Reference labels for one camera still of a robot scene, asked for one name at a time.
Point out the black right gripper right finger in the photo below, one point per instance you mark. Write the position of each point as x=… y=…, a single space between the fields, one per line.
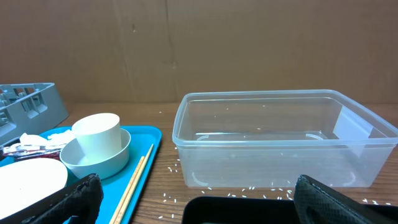
x=317 y=203

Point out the grey bowl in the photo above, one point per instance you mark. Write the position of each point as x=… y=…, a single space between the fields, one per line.
x=76 y=161

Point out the white napkin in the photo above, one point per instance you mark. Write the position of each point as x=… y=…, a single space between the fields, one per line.
x=56 y=139

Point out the clear plastic bin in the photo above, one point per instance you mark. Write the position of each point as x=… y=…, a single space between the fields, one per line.
x=270 y=138

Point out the large white plate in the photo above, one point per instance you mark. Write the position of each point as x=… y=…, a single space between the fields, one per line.
x=26 y=182

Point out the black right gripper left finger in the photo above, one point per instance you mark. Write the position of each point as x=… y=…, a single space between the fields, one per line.
x=76 y=203

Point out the grey dish rack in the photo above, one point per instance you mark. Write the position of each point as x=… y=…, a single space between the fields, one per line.
x=30 y=108

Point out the red snack wrapper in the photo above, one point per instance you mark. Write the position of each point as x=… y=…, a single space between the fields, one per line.
x=20 y=152

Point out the black plastic tray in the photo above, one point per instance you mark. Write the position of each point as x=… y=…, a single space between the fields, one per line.
x=239 y=210

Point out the white cup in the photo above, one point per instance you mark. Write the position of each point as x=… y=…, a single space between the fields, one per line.
x=98 y=135

